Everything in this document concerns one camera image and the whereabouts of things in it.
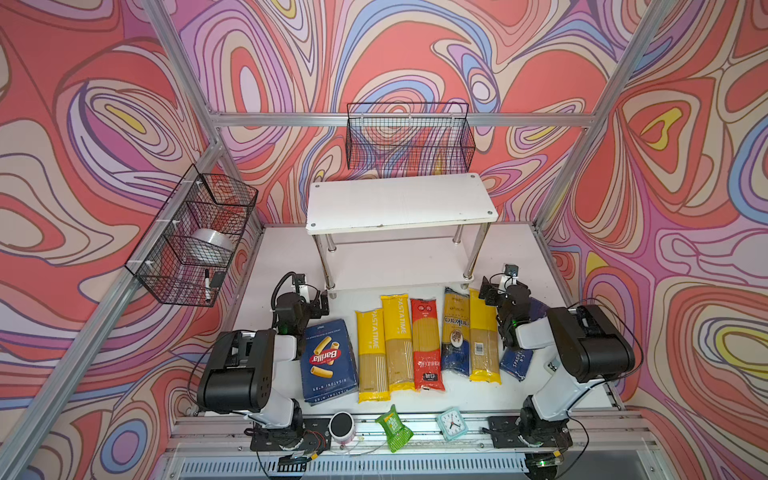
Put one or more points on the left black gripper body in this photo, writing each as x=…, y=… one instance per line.
x=313, y=306

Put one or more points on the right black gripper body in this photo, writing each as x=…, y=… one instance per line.
x=495, y=293

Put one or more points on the dark blue yellow spaghetti bag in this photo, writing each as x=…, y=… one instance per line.
x=455, y=336

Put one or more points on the yellow barcode spaghetti bag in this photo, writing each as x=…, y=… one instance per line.
x=484, y=341

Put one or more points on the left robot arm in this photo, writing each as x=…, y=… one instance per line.
x=240, y=372

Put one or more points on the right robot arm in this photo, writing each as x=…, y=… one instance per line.
x=588, y=351

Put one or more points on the white two-tier shelf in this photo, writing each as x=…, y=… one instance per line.
x=381, y=233

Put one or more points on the blue Barilla spaghetti box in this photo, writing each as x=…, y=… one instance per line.
x=517, y=362

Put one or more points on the blue Barilla rigatoni box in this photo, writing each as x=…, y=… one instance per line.
x=328, y=364

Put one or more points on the black marker pen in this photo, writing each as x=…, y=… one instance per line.
x=207, y=288

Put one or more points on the red spaghetti bag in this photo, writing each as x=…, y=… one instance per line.
x=426, y=343

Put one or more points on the long yellow Pastatime bag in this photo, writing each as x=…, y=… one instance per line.
x=398, y=342

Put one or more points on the silver tape roll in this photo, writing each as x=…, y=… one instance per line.
x=210, y=247

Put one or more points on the short yellow Pastatime bag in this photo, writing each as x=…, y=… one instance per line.
x=372, y=359

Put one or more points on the teal alarm clock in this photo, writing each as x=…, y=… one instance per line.
x=451, y=424

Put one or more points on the green snack pouch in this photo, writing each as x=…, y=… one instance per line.
x=397, y=434

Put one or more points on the black wire basket left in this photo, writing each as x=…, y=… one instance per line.
x=161, y=263

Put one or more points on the black wire basket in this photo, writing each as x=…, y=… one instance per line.
x=409, y=138
x=161, y=263

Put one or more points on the black wire basket back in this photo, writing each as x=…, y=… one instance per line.
x=409, y=138

